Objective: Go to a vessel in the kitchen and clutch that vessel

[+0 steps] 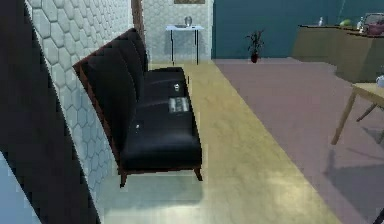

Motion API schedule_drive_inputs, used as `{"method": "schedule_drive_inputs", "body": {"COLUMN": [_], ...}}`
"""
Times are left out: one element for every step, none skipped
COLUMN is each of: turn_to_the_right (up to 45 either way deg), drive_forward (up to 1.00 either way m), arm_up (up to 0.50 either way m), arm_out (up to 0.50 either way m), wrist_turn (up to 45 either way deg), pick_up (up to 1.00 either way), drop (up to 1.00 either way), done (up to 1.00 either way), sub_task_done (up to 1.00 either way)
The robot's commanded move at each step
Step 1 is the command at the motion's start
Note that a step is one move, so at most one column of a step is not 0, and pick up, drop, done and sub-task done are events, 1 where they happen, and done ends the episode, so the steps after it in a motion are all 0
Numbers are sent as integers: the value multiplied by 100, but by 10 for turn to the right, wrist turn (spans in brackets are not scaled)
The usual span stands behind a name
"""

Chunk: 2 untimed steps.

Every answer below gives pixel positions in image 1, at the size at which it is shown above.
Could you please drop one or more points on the olive green kitchen counter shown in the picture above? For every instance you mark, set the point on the olive green kitchen counter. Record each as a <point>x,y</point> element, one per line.
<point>353,50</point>

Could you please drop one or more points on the grey patterned rectangular item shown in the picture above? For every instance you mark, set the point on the grey patterned rectangular item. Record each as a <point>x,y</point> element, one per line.
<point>179,104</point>

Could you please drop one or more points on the white side table black legs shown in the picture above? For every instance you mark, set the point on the white side table black legs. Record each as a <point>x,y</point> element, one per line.
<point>184,30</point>

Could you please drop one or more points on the grey glass vase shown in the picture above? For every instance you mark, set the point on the grey glass vase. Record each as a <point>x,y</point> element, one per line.
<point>188,21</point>

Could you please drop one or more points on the dark red potted house plant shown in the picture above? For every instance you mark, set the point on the dark red potted house plant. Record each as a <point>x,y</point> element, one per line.
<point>255,45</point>

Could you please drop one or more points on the clear glass bottle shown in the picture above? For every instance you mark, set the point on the clear glass bottle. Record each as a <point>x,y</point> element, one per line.
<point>320,22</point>

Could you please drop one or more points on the light wooden table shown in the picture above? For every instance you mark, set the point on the light wooden table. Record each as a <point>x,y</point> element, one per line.
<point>358,103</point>

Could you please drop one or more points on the green round fruit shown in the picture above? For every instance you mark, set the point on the green round fruit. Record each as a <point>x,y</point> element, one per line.
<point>345,22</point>

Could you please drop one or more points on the small clear bottle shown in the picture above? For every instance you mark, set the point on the small clear bottle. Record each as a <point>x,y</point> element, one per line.
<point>360,24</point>

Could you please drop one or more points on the white kettle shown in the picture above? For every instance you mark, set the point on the white kettle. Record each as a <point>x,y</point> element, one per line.
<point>380,80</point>

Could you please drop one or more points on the dark red pot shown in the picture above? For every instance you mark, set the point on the dark red pot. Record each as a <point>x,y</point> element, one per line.
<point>376,28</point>

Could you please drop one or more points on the black sofa with wooden frame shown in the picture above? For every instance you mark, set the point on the black sofa with wooden frame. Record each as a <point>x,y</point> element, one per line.
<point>156,133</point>

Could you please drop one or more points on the brown wooden door frame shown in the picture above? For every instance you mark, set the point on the brown wooden door frame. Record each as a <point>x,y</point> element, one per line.
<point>137,16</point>

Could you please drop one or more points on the framed wall picture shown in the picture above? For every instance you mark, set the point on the framed wall picture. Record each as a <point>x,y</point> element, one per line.
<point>189,1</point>

